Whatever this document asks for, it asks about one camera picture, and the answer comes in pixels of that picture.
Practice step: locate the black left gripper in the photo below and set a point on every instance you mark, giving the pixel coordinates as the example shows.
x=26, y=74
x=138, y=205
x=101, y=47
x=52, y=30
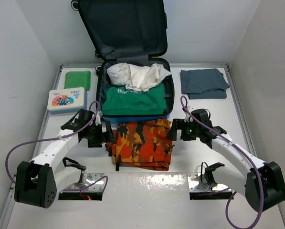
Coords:
x=108, y=135

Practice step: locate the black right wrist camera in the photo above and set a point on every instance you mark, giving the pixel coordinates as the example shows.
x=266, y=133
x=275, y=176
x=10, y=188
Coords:
x=208, y=135

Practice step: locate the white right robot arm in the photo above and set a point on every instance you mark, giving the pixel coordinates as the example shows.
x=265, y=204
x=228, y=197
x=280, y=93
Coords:
x=261, y=183

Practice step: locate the white bag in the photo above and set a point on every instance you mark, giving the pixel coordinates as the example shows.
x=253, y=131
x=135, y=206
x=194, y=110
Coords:
x=119, y=74

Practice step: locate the green enterprise shirt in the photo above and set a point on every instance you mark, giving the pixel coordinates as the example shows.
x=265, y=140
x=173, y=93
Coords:
x=121, y=101

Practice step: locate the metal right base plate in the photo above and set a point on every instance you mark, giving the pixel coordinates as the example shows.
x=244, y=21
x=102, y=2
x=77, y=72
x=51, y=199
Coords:
x=197, y=184

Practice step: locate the green folded towel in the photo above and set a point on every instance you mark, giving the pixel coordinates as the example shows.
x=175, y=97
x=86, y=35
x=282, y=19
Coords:
x=78, y=79

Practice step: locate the grey blue shirt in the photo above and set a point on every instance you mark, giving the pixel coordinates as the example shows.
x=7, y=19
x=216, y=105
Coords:
x=203, y=84

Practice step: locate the orange camouflage garment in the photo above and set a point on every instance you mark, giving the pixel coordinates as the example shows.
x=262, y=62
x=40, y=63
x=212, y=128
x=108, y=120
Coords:
x=142, y=144

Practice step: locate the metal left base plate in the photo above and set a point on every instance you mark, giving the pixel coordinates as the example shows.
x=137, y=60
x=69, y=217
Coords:
x=92, y=182

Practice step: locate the white cloth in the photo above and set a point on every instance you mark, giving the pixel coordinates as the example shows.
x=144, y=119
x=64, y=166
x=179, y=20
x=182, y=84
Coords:
x=143, y=78

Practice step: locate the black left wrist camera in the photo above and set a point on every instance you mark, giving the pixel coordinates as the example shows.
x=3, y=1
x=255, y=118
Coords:
x=74, y=124

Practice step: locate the dark blue open suitcase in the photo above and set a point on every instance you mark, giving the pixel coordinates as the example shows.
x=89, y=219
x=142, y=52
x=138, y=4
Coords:
x=131, y=31

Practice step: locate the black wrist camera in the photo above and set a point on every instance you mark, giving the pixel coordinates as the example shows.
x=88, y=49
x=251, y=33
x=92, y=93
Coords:
x=208, y=135
x=74, y=124

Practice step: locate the first aid cartoon box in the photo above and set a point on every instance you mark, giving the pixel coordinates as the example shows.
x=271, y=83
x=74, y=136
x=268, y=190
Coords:
x=70, y=100

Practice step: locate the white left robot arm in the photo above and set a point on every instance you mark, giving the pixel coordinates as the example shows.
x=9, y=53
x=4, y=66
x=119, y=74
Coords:
x=41, y=180

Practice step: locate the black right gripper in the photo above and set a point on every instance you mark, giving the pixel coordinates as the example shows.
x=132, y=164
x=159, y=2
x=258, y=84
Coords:
x=179, y=124

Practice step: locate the metal base plate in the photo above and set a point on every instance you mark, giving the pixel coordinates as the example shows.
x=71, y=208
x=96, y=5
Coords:
x=92, y=182
x=197, y=184

